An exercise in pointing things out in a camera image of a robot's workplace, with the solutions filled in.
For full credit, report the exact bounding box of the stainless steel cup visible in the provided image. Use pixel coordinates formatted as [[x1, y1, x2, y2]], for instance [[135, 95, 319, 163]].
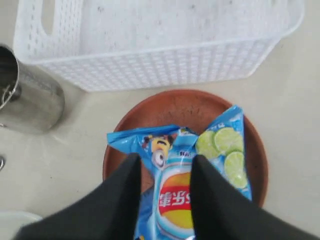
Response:
[[0, 44, 65, 134]]

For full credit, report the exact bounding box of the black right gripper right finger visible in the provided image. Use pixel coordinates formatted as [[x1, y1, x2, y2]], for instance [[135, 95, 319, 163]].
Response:
[[190, 155, 318, 240]]

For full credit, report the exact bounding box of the white perforated plastic basket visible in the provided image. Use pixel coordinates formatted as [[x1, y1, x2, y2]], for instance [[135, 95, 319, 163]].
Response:
[[12, 0, 305, 92]]

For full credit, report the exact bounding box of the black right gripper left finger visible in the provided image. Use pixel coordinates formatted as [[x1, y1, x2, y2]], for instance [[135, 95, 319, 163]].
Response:
[[14, 153, 141, 240]]

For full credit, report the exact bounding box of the speckled beige ceramic bowl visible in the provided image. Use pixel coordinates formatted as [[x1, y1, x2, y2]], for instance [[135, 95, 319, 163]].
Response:
[[0, 210, 43, 240]]

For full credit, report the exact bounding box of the terracotta brown plate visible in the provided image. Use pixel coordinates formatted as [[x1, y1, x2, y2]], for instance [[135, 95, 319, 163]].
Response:
[[115, 89, 268, 213]]

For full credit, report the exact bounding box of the blue potato chips bag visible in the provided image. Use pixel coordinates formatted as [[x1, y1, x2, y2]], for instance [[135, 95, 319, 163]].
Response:
[[107, 105, 252, 240]]

